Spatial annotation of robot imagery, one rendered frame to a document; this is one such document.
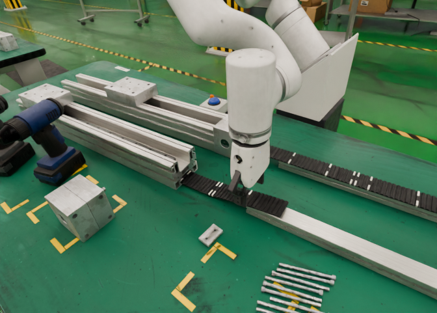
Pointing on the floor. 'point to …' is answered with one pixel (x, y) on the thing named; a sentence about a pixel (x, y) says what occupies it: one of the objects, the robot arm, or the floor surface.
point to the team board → (112, 10)
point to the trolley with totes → (333, 38)
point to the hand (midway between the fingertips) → (249, 189)
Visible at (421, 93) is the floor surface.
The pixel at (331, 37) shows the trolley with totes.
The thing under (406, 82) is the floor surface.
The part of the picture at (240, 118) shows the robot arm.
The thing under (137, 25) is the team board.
